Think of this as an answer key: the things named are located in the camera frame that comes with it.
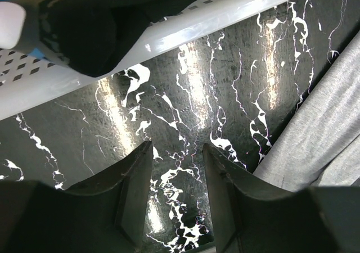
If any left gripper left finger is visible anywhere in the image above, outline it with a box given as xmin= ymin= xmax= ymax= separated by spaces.
xmin=1 ymin=141 xmax=152 ymax=252

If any black blue white garment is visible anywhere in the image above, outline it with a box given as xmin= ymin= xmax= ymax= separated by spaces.
xmin=1 ymin=0 xmax=197 ymax=78

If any white plastic basket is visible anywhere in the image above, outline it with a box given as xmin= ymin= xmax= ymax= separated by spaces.
xmin=1 ymin=0 xmax=289 ymax=119

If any grey t shirt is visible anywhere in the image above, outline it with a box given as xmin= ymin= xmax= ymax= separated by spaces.
xmin=253 ymin=35 xmax=359 ymax=192

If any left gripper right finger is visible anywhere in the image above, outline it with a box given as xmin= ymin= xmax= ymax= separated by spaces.
xmin=202 ymin=144 xmax=359 ymax=252

